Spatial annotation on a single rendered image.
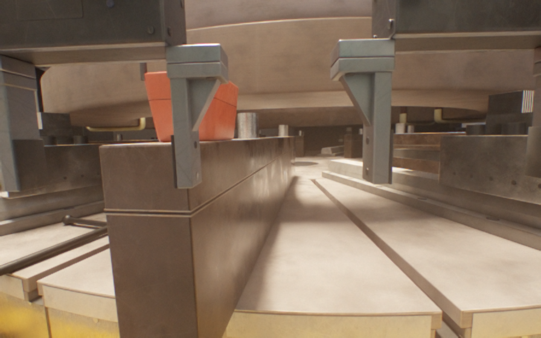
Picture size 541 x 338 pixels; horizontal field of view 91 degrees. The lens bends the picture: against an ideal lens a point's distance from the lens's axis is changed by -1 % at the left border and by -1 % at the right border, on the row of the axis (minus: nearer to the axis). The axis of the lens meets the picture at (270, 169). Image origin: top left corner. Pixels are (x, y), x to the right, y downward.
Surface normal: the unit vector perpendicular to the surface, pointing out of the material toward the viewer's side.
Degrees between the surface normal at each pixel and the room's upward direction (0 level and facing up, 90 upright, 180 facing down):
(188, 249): 90
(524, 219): 90
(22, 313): 90
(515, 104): 90
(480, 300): 0
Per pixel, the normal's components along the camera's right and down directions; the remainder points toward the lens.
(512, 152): -0.97, 0.05
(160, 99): -0.11, 0.26
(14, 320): -0.38, 0.12
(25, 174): 1.00, -0.02
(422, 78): 0.11, 0.12
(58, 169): 0.85, 0.04
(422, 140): -0.81, 0.09
